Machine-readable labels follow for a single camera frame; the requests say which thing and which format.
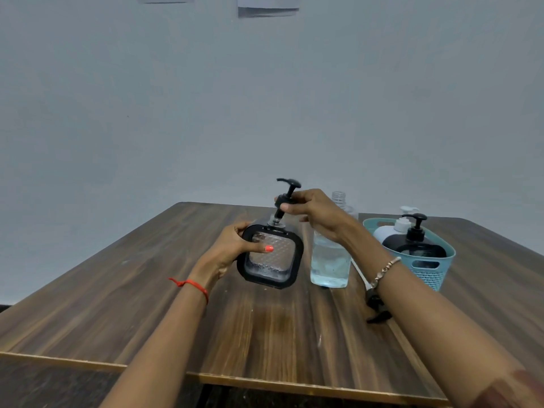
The person's left hand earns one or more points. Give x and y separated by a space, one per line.
223 254

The person's right hand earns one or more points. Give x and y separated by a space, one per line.
323 214

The teal plastic basket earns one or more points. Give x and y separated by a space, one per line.
437 276

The black pump with short tube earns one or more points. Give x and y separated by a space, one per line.
415 231

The maroon sleeve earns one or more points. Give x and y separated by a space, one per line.
514 390

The person's left forearm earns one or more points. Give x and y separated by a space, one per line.
157 348

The white pump head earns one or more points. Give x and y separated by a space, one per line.
401 225

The paper sheet with text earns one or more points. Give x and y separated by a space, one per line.
267 1

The black square dispenser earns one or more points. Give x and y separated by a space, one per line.
391 243
297 267

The tall clear plastic bottle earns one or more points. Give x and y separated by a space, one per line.
329 263

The black pump with long tube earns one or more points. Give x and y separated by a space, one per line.
374 303

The person's right forearm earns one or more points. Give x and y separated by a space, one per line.
437 322

